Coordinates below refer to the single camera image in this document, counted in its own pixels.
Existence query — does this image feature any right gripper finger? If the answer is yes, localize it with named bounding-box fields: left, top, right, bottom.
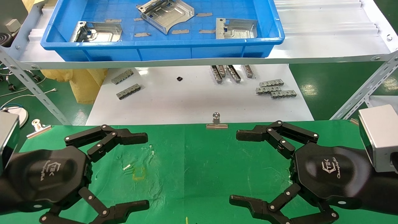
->
left=236, top=120, right=319, bottom=159

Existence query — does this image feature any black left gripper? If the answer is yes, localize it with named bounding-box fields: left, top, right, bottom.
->
left=12, top=146, right=150, bottom=224

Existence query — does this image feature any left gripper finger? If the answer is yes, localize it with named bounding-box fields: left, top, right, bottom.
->
left=64, top=124, right=148, bottom=163

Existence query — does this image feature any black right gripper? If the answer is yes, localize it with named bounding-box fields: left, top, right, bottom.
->
left=229, top=146, right=373, bottom=224

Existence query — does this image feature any curved-edge sheet metal part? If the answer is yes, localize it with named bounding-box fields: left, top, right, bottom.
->
left=137, top=0, right=195, bottom=35

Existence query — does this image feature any silver binder clip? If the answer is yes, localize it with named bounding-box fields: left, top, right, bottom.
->
left=206, top=112, right=229, bottom=129
left=26, top=119, right=52, bottom=139

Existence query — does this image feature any green cloth mat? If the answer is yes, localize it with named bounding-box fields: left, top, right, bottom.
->
left=0, top=120, right=398, bottom=224

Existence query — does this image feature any yellow bag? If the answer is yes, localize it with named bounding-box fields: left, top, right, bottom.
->
left=40, top=68, right=109, bottom=104

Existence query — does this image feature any blue plastic bin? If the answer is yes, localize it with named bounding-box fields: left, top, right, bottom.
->
left=40, top=0, right=285, bottom=62

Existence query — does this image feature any perforated shelf brace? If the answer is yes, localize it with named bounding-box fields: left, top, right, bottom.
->
left=0, top=47, right=72, bottom=126
left=330, top=51, right=398, bottom=121

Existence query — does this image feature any white round base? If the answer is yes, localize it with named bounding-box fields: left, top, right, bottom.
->
left=0, top=106, right=29, bottom=128

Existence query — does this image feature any white corrugated sheet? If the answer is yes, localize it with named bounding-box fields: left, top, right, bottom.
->
left=19, top=0, right=392, bottom=61

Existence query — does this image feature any black coiled object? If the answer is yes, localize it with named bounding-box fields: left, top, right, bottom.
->
left=0, top=33, right=13, bottom=47

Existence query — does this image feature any small grey box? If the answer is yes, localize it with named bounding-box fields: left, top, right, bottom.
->
left=5, top=19, right=21, bottom=32

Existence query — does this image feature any white metal shelf frame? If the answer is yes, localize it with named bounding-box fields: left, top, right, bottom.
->
left=0, top=0, right=398, bottom=70

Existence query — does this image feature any white floor cable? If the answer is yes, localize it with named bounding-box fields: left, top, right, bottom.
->
left=0, top=88, right=58, bottom=107

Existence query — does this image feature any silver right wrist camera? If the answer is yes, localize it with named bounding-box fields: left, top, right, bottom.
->
left=358, top=104, right=398, bottom=173

